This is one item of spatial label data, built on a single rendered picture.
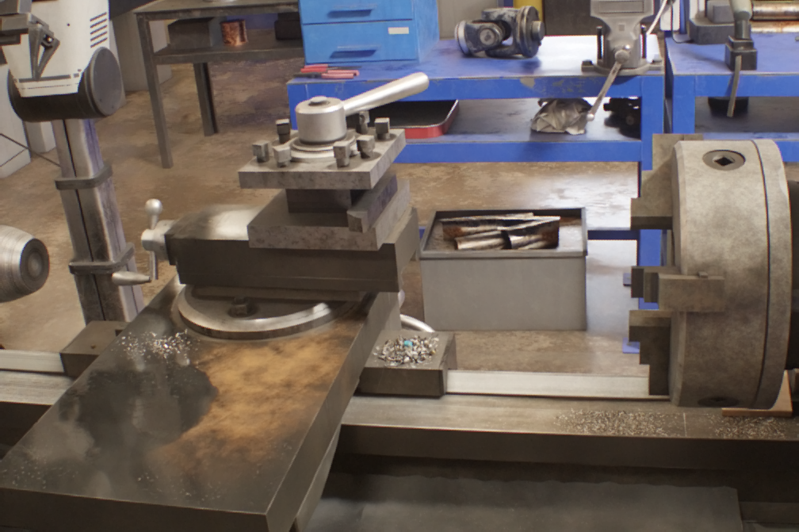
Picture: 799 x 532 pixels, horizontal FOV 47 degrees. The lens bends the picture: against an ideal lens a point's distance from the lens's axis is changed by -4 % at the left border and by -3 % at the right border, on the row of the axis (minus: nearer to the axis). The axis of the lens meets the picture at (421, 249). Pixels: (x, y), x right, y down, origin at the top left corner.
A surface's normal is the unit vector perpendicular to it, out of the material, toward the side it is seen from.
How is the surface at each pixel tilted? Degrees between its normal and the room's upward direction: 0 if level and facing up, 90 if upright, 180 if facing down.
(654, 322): 46
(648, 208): 41
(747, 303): 76
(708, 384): 113
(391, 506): 23
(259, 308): 0
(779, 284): 67
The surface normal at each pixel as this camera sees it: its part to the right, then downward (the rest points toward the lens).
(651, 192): -0.18, -0.42
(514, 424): -0.07, -0.91
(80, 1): 0.77, 0.20
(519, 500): -0.36, -0.77
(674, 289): -0.21, 0.09
